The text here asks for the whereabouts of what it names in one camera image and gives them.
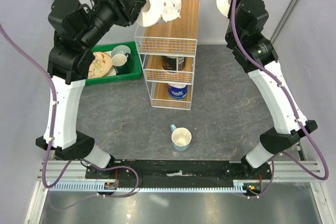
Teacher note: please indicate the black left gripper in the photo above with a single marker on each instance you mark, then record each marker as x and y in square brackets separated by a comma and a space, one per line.
[127, 9]

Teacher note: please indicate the white floral towel roll back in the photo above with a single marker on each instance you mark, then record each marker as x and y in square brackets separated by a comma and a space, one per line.
[159, 11]

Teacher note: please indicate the black towel roll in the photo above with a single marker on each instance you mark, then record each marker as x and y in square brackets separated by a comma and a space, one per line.
[173, 63]

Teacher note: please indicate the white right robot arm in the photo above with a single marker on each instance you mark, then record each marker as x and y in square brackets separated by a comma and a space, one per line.
[258, 58]

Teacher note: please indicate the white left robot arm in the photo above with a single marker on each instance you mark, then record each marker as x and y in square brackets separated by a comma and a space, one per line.
[78, 28]

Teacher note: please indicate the teal ceramic mug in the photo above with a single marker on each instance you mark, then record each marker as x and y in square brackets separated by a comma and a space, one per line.
[122, 49]

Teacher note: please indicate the cream interior mug in bin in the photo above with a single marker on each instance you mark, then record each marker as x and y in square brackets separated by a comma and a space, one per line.
[119, 60]

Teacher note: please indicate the green plastic bin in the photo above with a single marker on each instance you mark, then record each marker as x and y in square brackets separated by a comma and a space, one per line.
[134, 64]

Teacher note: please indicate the floral ceramic plate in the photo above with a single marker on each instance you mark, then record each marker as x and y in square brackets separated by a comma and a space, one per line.
[100, 66]

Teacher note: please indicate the light blue cup on table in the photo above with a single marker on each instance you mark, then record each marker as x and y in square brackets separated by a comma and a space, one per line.
[181, 138]

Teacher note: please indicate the white wire three-tier shelf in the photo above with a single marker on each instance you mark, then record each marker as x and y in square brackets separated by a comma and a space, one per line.
[167, 54]

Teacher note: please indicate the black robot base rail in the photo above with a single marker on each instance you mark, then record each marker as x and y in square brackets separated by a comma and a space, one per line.
[180, 174]

